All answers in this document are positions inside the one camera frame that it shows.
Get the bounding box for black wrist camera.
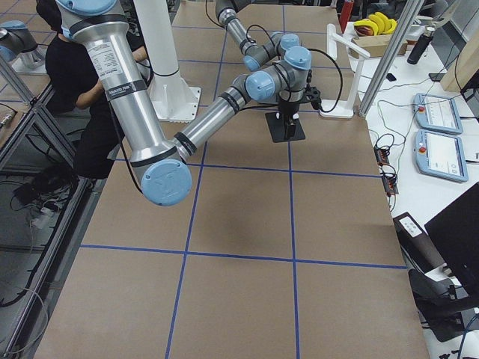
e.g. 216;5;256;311
302;86;322;111

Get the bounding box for aluminium frame post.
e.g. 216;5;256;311
359;0;424;117

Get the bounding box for cardboard box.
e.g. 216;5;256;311
351;34;392;58

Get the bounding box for yellow bananas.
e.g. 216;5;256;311
353;12;397;36

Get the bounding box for black water bottle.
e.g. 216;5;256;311
407;26;436;65

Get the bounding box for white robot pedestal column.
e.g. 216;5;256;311
134;0;201;123

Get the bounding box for orange black usb hub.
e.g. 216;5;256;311
373;147;390;166

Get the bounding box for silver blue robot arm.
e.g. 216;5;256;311
215;0;300;72
58;1;311;206

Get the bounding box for person in black shirt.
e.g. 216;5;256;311
35;0;151;180

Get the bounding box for blue teach pendant far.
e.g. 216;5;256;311
413;93;463;135

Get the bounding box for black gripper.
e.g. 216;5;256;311
277;91;302;141

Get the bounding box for blue teach pendant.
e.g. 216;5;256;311
413;129;469;182
413;93;463;135

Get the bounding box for white computer mouse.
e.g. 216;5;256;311
275;112;299;120

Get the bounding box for black mouse pad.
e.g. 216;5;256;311
266;112;306;143

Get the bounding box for black monitor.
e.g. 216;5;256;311
425;184;478;292

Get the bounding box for blue teach pendant near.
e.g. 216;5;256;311
413;129;469;182

